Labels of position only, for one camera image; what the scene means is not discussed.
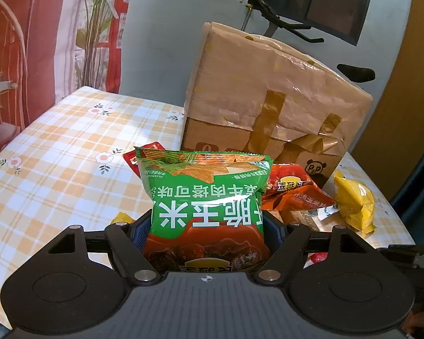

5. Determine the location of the floral red curtain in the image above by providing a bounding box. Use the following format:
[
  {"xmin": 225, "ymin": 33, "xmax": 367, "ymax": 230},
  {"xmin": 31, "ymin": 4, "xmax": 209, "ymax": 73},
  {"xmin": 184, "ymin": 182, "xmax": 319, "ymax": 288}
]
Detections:
[{"xmin": 0, "ymin": 0, "xmax": 137, "ymax": 166}]

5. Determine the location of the red snack packet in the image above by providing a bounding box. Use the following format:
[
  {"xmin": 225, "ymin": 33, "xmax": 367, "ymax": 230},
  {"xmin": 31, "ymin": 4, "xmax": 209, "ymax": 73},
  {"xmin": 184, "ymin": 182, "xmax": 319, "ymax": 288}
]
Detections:
[{"xmin": 123, "ymin": 142, "xmax": 163, "ymax": 179}]

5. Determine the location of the small yellow packet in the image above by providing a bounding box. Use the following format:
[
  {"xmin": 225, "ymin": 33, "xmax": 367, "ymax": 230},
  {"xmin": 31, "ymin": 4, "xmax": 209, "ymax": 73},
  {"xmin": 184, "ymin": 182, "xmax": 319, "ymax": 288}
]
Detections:
[{"xmin": 109, "ymin": 212, "xmax": 137, "ymax": 225}]

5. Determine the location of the orange-red snack bag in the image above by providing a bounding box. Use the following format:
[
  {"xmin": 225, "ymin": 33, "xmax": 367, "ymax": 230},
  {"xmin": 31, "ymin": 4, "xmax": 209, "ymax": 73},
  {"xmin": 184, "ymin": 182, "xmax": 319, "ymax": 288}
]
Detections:
[{"xmin": 261, "ymin": 163, "xmax": 338, "ymax": 221}]

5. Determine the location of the beige cracker packet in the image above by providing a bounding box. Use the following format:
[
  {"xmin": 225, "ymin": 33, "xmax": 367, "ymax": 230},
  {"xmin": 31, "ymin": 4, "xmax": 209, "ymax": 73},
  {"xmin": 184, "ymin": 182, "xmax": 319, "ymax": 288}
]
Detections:
[{"xmin": 281, "ymin": 210, "xmax": 334, "ymax": 234}]

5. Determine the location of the black exercise bike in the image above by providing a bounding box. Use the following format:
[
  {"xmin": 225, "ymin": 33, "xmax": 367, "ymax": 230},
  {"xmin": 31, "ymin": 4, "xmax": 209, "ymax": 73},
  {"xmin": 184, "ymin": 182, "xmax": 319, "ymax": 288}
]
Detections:
[{"xmin": 242, "ymin": 0, "xmax": 376, "ymax": 83}]

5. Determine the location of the wooden door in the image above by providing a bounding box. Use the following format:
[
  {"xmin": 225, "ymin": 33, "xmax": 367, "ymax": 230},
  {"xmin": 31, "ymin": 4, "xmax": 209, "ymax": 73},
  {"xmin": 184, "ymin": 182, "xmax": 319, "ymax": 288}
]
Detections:
[{"xmin": 351, "ymin": 0, "xmax": 424, "ymax": 198}]

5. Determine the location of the yellow snack packet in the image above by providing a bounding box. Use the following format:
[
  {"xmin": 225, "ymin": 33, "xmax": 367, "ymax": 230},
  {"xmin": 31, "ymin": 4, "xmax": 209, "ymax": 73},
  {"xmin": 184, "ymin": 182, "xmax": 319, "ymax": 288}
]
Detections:
[{"xmin": 334, "ymin": 170, "xmax": 376, "ymax": 237}]

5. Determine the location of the checked floral tablecloth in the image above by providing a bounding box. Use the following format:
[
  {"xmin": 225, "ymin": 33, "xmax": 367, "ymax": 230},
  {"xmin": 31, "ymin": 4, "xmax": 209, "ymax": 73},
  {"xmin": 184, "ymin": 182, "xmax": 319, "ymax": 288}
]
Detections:
[{"xmin": 0, "ymin": 86, "xmax": 416, "ymax": 329}]

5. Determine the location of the dark window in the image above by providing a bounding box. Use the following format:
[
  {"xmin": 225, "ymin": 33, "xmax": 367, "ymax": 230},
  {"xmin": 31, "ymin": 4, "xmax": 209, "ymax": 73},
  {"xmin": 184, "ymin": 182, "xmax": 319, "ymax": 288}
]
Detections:
[{"xmin": 247, "ymin": 0, "xmax": 377, "ymax": 46}]

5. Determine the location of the green snack bag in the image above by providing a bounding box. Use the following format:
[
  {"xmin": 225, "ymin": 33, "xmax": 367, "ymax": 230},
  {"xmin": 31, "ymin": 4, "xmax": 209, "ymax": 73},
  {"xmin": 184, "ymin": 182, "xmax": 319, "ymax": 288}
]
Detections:
[{"xmin": 134, "ymin": 146, "xmax": 273, "ymax": 276}]

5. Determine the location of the small red packet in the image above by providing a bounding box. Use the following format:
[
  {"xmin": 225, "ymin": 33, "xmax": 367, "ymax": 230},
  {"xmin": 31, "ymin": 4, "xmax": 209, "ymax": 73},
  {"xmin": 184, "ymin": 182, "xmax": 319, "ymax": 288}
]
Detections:
[{"xmin": 304, "ymin": 252, "xmax": 329, "ymax": 271}]

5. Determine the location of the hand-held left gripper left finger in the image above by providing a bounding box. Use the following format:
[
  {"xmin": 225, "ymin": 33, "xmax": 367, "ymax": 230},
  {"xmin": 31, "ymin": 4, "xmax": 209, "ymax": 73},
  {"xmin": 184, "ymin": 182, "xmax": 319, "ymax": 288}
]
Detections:
[{"xmin": 47, "ymin": 210, "xmax": 163, "ymax": 285}]

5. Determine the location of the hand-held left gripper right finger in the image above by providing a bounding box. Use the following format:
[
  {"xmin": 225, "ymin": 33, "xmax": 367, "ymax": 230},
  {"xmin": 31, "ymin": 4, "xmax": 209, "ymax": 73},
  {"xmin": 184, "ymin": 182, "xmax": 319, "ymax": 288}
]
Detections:
[{"xmin": 258, "ymin": 212, "xmax": 376, "ymax": 285}]

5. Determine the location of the taped cardboard box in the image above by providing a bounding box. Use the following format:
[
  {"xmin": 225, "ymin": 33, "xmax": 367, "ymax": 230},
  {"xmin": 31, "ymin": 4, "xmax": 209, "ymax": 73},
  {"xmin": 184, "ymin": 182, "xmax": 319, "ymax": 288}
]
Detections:
[{"xmin": 182, "ymin": 21, "xmax": 372, "ymax": 188}]

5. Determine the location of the small white packet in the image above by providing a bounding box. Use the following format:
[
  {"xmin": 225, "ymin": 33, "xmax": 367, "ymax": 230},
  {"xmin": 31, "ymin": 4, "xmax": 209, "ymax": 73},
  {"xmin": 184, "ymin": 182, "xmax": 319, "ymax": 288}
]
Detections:
[{"xmin": 309, "ymin": 205, "xmax": 340, "ymax": 220}]

